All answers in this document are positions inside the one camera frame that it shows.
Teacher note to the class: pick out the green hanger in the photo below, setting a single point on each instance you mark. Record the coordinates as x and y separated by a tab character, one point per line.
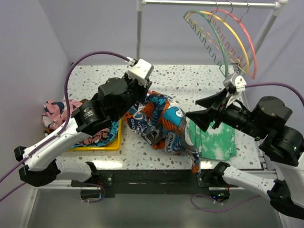
204	38

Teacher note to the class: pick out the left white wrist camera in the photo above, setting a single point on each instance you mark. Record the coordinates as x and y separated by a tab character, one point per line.
141	71

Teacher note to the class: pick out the white clothes rack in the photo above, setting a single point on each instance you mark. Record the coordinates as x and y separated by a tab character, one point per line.
276	7

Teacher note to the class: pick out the yellow plastic tray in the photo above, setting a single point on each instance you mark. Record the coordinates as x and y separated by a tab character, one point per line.
114	146

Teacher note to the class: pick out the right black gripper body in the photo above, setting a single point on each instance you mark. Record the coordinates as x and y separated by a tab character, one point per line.
233	114

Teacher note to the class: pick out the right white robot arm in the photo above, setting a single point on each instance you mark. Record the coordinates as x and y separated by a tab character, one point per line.
281	144

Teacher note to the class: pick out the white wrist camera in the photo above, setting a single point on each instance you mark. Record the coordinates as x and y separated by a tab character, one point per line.
141	71
235	85

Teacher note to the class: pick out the pink floral garment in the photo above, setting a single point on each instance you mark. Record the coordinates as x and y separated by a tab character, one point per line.
55	114

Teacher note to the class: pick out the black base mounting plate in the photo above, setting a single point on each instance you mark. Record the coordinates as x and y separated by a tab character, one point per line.
148	182

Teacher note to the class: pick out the blue orange patterned shorts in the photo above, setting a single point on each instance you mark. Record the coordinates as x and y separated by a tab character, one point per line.
163	125

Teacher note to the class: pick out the orange patterned garment in tray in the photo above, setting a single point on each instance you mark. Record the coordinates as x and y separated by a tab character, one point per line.
101	139

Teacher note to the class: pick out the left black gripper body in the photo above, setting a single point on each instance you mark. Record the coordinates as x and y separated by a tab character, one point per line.
137	92

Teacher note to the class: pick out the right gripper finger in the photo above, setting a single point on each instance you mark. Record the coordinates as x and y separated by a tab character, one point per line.
218	99
202	118

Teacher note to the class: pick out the pink hanger right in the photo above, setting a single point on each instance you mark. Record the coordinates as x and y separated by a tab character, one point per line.
247	35

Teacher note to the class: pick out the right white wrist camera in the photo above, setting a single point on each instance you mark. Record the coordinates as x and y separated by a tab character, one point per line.
235	85

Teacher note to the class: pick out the green tie-dye cloth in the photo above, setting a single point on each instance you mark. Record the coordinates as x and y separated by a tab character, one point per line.
214	144

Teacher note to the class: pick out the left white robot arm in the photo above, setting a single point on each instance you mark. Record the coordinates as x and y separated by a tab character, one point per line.
41	163

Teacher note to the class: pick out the yellow hanger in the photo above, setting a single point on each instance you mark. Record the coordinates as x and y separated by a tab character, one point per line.
241	61

